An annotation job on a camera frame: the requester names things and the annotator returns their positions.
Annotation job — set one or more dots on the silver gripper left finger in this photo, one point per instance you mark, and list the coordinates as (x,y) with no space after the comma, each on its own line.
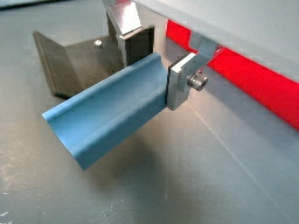
(123,17)

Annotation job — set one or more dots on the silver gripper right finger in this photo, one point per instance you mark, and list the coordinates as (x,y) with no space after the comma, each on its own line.
(184,72)

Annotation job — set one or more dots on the blue arch object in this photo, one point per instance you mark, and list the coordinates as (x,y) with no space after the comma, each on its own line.
(96,119)

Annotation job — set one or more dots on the black curved fixture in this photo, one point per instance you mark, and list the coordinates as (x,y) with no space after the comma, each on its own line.
(76,66)

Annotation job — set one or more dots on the red foam shape-sorting block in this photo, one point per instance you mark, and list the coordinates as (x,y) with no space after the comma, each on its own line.
(268,87)

